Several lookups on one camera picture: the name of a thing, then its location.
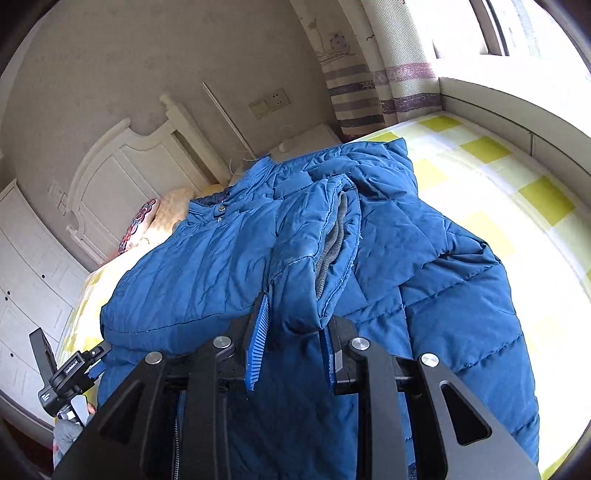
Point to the beige textured pillow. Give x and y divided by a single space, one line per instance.
175 207

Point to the person's left forearm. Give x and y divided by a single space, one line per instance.
67 441

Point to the striped printed curtain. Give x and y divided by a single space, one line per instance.
360 69

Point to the yellow checked bed sheet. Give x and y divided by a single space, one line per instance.
485 184

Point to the blue puffer jacket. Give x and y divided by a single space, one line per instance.
392 240

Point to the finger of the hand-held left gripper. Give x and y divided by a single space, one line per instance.
99 355

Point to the window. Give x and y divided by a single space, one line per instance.
521 23

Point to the white nightstand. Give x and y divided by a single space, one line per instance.
309 138

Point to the white window ledge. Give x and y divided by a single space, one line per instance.
508 106

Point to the white wooden headboard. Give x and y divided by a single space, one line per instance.
120 184

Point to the floral patterned cushion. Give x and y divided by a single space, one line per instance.
138 226

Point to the white wardrobe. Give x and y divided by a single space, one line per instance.
27 277

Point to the thin white rod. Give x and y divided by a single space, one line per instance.
228 120

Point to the wall socket panel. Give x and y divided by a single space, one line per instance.
268 102

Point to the person's left hand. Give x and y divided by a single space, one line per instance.
83 410

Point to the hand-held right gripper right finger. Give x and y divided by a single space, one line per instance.
328 364

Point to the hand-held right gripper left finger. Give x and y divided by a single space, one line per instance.
257 341

